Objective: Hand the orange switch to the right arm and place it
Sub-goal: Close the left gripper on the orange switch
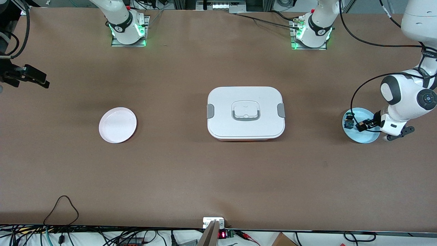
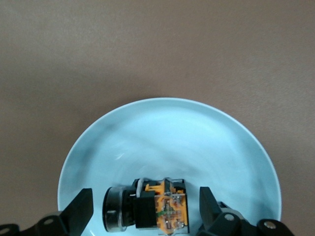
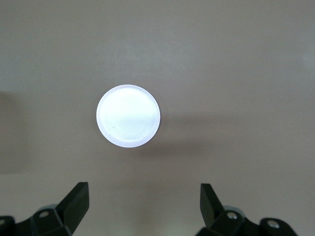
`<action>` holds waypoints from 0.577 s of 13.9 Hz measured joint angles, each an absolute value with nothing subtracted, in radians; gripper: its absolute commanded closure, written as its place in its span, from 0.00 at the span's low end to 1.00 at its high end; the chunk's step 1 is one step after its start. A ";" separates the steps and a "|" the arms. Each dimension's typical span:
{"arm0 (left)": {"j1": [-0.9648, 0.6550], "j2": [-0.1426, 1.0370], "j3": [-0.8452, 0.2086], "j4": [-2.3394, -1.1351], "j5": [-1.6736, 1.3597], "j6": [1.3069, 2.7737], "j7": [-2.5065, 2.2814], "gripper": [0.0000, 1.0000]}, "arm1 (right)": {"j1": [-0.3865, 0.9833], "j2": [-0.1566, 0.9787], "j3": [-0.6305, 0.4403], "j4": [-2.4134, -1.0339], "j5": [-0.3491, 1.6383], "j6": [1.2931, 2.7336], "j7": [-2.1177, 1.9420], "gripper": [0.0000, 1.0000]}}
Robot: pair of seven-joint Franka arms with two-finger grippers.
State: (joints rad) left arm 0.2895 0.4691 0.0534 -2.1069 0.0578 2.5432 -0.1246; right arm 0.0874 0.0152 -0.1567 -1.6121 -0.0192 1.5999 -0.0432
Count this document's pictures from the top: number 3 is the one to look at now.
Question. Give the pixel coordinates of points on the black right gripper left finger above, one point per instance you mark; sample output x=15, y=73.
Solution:
x=71, y=209

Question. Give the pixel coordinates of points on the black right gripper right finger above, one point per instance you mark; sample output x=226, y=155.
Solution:
x=211, y=211

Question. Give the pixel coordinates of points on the pale pink round plate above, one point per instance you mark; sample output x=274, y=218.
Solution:
x=128, y=118

